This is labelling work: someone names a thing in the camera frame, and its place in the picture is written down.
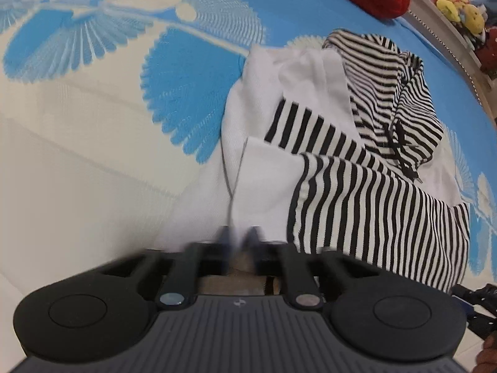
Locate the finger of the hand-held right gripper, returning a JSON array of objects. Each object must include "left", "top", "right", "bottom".
[{"left": 450, "top": 284, "right": 476, "bottom": 319}]

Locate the black white striped hoodie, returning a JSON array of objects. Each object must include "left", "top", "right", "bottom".
[{"left": 219, "top": 29, "right": 471, "bottom": 292}]

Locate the person's right hand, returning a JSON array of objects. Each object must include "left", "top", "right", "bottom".
[{"left": 476, "top": 340, "right": 497, "bottom": 373}]

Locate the red spotted plush toy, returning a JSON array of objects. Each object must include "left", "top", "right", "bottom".
[{"left": 476, "top": 27, "right": 497, "bottom": 74}]

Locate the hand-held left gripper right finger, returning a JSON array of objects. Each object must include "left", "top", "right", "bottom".
[{"left": 243, "top": 225, "right": 374, "bottom": 308}]

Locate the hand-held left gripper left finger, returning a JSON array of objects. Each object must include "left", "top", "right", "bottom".
[{"left": 102, "top": 225, "right": 238, "bottom": 309}]

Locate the blue and cream patterned blanket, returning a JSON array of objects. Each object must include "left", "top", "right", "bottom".
[{"left": 0, "top": 0, "right": 497, "bottom": 292}]

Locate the yellow plush toy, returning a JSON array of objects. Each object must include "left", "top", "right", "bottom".
[
  {"left": 460, "top": 4, "right": 488, "bottom": 35},
  {"left": 435, "top": 0, "right": 471, "bottom": 19}
]

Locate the beige bed frame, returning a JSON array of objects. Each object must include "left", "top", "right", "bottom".
[{"left": 406, "top": 0, "right": 497, "bottom": 127}]

